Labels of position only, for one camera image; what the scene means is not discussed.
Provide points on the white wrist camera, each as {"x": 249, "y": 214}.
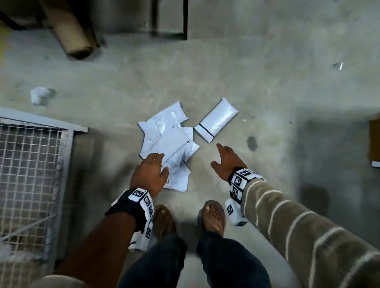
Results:
{"x": 141, "y": 240}
{"x": 234, "y": 212}

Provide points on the left wrist marker band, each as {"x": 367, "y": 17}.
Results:
{"x": 130, "y": 204}

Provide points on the small shiny scrap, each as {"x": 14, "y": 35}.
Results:
{"x": 339, "y": 66}

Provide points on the wooden shelf rack white frame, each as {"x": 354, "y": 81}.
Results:
{"x": 374, "y": 142}

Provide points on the person's right foot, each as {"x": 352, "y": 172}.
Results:
{"x": 214, "y": 218}

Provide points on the person's left leg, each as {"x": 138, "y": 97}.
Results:
{"x": 154, "y": 264}

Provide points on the crumpled white paper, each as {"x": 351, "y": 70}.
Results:
{"x": 41, "y": 95}

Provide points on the person's leg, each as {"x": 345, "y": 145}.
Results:
{"x": 154, "y": 264}
{"x": 231, "y": 261}

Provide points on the brown cardboard tube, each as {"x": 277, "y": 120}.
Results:
{"x": 71, "y": 29}

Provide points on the person's left forearm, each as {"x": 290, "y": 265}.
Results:
{"x": 98, "y": 249}

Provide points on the person's right leg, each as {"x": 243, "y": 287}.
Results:
{"x": 231, "y": 261}

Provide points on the black metal frame table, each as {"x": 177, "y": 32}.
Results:
{"x": 185, "y": 17}

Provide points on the person's right forearm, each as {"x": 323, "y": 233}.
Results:
{"x": 311, "y": 237}

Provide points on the person's left hand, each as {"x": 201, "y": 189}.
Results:
{"x": 150, "y": 175}

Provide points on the person's right hand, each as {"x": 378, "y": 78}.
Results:
{"x": 230, "y": 164}

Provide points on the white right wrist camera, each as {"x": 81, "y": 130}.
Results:
{"x": 234, "y": 212}

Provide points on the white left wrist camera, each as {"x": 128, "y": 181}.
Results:
{"x": 141, "y": 240}

